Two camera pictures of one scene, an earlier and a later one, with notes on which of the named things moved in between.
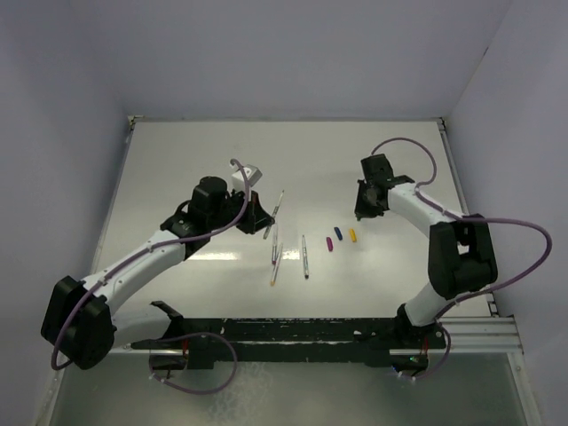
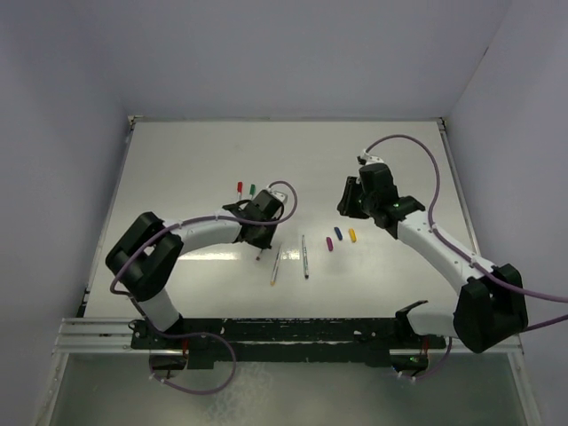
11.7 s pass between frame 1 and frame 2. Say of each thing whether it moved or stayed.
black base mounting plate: stayed
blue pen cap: stayed
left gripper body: moved
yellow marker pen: stayed
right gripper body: moved
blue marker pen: stayed
